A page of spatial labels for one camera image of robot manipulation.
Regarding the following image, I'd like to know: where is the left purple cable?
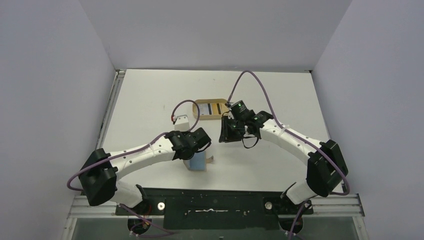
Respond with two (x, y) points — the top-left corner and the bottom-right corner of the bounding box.
(66, 99), (201, 238)

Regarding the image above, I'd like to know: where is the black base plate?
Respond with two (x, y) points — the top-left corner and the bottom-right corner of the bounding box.
(114, 188), (314, 238)

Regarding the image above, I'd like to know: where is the beige leather card holder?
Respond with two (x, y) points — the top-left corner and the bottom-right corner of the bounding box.
(183, 152), (214, 172)

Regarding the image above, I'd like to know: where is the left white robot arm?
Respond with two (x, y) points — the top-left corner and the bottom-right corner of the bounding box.
(78, 127), (212, 208)

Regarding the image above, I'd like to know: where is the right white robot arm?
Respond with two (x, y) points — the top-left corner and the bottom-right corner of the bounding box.
(219, 100), (349, 205)

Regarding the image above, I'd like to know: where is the aluminium frame rail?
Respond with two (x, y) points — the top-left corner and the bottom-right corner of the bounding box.
(61, 194), (370, 240)

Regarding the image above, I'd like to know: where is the black looped cable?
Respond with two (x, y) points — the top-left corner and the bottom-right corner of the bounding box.
(241, 135), (260, 150)

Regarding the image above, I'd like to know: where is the left side aluminium rail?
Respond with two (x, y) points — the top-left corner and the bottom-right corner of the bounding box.
(93, 69), (127, 152)

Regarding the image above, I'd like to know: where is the silver VIP card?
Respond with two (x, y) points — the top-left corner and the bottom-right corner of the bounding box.
(198, 103), (213, 116)

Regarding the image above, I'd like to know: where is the yellow striped card in tray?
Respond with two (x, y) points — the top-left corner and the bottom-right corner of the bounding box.
(211, 103), (227, 115)

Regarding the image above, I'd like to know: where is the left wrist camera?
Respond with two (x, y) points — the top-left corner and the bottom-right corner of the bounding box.
(171, 114), (190, 132)

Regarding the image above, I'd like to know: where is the purple cable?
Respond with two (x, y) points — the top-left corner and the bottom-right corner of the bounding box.
(225, 70), (351, 240)
(66, 99), (201, 238)

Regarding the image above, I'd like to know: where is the oval wooden tray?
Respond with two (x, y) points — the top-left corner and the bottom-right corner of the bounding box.
(192, 98), (229, 120)

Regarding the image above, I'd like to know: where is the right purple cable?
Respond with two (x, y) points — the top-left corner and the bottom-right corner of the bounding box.
(225, 70), (351, 240)

